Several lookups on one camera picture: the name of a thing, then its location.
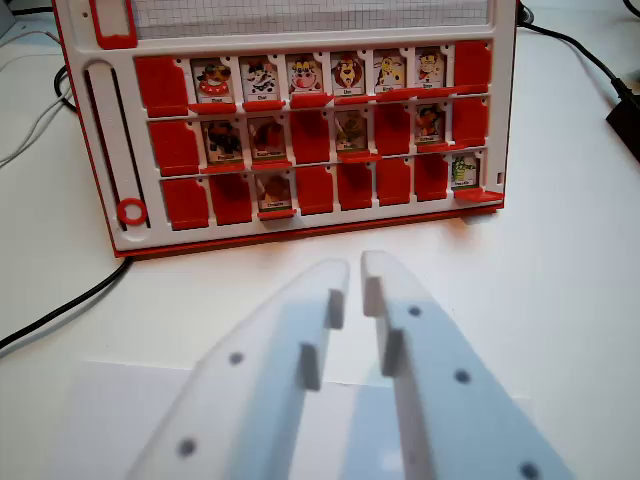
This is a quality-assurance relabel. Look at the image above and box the white cable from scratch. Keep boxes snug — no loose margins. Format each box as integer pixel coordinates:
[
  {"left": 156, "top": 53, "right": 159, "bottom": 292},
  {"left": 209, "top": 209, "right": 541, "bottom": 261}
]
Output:
[
  {"left": 0, "top": 52, "right": 76, "bottom": 169},
  {"left": 0, "top": 30, "right": 64, "bottom": 51}
]

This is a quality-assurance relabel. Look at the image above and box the red and white game board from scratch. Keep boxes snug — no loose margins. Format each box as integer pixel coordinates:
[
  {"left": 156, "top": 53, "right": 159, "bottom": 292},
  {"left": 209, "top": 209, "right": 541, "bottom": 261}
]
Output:
[{"left": 51, "top": 0, "right": 517, "bottom": 260}]

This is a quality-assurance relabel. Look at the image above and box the black box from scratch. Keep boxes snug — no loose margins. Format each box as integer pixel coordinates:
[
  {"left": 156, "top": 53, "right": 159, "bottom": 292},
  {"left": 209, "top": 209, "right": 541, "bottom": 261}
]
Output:
[{"left": 605, "top": 93, "right": 640, "bottom": 164}]

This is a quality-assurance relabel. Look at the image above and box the grey box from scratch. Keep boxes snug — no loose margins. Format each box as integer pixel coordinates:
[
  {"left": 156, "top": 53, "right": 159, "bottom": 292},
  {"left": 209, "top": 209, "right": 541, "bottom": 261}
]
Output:
[{"left": 0, "top": 0, "right": 17, "bottom": 39}]

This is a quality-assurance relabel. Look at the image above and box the black cable with plug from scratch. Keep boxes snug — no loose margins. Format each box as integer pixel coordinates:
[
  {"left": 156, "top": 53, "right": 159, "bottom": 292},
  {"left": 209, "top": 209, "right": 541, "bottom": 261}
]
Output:
[{"left": 516, "top": 0, "right": 637, "bottom": 104}]

